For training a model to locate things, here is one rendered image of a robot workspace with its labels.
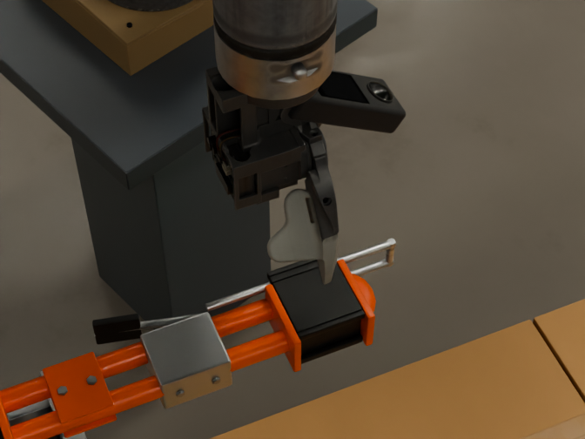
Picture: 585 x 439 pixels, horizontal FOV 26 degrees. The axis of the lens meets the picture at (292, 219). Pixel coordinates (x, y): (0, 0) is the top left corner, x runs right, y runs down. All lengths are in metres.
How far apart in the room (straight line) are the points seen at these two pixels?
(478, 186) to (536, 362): 0.95
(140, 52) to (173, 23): 0.07
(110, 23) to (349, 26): 0.37
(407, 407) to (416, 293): 0.80
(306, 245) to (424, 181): 1.72
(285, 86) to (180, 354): 0.36
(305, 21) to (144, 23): 1.02
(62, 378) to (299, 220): 0.29
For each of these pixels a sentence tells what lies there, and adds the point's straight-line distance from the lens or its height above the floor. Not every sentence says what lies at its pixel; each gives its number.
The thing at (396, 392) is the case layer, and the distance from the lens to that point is 1.81.
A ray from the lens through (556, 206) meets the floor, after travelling 2.76.
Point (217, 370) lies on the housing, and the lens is 1.19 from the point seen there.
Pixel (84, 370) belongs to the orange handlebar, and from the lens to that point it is 1.20.
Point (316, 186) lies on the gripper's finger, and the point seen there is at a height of 1.33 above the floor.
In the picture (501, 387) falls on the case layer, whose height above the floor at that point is 0.54.
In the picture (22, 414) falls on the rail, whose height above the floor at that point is 0.60.
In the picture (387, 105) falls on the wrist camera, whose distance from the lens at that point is 1.04.
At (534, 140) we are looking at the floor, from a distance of 2.87.
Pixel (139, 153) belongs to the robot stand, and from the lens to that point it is 1.81.
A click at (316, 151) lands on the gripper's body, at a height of 1.35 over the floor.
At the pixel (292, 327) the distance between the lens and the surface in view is 1.20.
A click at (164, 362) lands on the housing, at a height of 1.10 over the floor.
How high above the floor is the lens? 2.10
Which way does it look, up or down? 52 degrees down
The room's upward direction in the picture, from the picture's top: straight up
